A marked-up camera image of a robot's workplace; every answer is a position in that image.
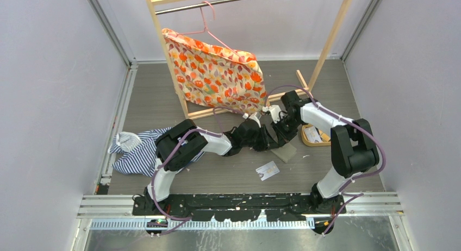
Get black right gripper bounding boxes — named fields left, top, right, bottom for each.
left=271, top=115, right=303, bottom=147

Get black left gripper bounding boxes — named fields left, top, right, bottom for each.
left=241, top=124, right=278, bottom=152

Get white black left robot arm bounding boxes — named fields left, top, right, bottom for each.
left=145, top=119, right=279, bottom=215

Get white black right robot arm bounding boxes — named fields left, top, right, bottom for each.
left=263, top=91, right=380, bottom=213

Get tan oval tray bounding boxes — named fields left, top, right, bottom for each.
left=301, top=124, right=331, bottom=147

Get orange floral garment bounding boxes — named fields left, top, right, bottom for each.
left=162, top=28, right=267, bottom=114

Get blue white striped shirt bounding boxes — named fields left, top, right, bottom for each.
left=108, top=127, right=206, bottom=177

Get wooden clothes rack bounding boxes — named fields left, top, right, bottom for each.
left=144, top=0, right=357, bottom=145

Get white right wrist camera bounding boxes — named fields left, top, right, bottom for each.
left=262, top=105, right=283, bottom=123

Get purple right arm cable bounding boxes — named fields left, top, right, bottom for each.
left=263, top=85, right=387, bottom=236

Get pink wire hanger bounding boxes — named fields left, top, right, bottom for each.
left=180, top=0, right=249, bottom=61

